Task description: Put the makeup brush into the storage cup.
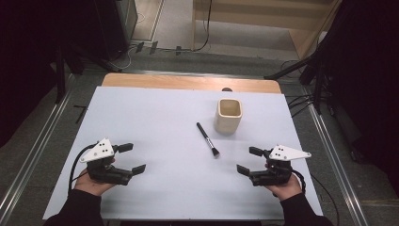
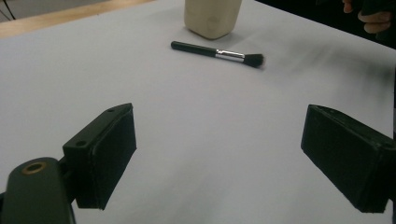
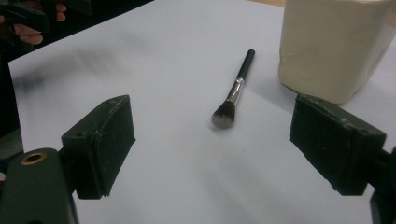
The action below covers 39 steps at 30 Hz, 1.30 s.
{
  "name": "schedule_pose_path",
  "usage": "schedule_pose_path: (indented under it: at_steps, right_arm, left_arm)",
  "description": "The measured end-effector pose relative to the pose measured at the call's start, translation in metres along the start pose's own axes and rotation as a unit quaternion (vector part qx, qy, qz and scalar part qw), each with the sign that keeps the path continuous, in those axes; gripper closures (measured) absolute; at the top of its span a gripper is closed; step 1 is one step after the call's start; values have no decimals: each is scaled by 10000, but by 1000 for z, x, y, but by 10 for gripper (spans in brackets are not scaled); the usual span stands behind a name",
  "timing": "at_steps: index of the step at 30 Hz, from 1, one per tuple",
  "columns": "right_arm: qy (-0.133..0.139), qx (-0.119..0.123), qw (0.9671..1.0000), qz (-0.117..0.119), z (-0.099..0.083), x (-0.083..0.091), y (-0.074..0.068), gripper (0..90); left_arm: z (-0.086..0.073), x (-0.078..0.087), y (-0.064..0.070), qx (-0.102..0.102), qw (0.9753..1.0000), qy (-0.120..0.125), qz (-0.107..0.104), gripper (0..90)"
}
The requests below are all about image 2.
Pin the beige container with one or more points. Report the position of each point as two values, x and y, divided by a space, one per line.
211 17

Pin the black makeup brush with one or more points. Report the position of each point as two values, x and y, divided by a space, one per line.
193 48

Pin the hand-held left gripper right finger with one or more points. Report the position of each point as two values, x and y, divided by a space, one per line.
348 155

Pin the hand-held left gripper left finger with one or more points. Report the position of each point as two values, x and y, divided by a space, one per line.
102 155

